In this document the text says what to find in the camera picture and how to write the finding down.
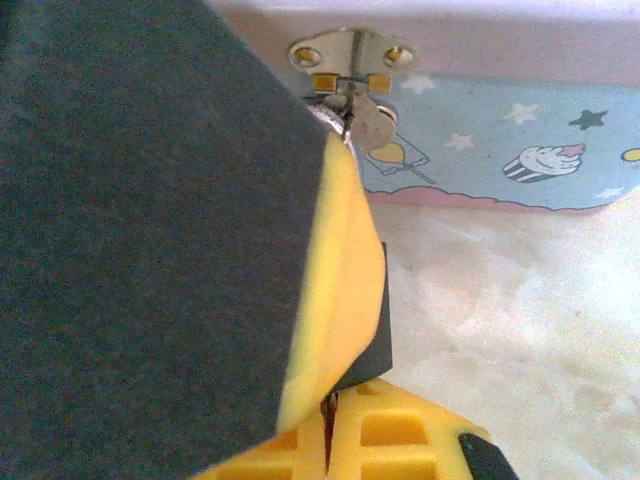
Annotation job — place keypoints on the light blue pouch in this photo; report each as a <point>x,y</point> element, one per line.
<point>500,150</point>

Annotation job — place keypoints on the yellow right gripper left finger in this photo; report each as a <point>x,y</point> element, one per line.
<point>300,450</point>

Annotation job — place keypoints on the metal box hasp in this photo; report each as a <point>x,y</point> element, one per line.
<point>335,47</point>

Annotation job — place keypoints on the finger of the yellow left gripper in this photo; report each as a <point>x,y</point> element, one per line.
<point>150,225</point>
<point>382,360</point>

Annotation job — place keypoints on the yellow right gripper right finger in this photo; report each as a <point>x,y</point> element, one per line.
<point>350,450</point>

